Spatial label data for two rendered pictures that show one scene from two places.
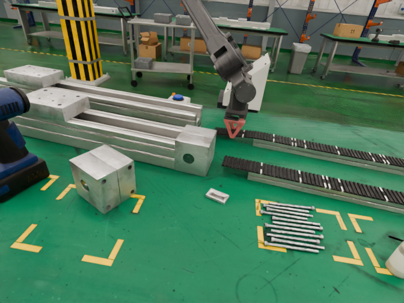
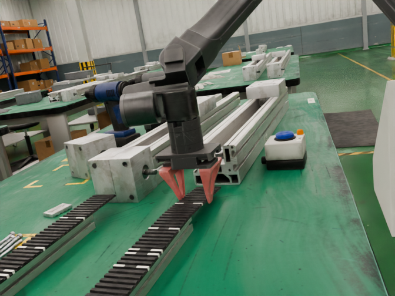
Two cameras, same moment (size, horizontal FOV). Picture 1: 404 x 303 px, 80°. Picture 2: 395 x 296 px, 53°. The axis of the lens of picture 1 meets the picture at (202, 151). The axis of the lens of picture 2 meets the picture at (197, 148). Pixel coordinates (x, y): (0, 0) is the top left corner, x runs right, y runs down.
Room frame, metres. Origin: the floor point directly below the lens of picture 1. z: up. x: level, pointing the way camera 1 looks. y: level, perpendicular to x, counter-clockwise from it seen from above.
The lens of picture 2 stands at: (0.87, -0.75, 1.07)
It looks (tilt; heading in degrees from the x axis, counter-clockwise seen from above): 14 degrees down; 100
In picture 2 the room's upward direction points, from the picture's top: 9 degrees counter-clockwise
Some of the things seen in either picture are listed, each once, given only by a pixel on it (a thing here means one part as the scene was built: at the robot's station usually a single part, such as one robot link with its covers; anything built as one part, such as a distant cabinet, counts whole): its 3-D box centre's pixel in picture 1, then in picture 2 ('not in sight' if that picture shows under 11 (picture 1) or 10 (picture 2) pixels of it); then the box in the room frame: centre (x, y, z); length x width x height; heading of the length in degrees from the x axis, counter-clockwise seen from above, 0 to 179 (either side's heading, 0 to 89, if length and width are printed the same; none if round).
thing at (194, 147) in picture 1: (196, 147); (129, 173); (0.58, 0.02, 0.83); 0.12 x 0.09 x 0.10; 168
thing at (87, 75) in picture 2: not in sight; (90, 100); (-1.68, 4.96, 0.50); 1.03 x 0.55 x 1.01; 90
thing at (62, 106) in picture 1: (55, 107); (192, 111); (0.66, 0.45, 0.87); 0.16 x 0.11 x 0.07; 78
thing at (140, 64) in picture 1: (160, 49); not in sight; (3.79, 0.76, 0.50); 1.03 x 0.55 x 1.01; 97
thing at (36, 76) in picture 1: (36, 79); (267, 92); (0.89, 0.66, 0.87); 0.16 x 0.11 x 0.07; 78
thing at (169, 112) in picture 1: (96, 102); (254, 121); (0.84, 0.42, 0.82); 0.80 x 0.10 x 0.09; 78
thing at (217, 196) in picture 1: (217, 196); (57, 210); (0.43, -0.05, 0.78); 0.05 x 0.03 x 0.01; 65
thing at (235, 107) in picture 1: (238, 101); (186, 138); (0.74, -0.10, 0.91); 0.10 x 0.07 x 0.07; 168
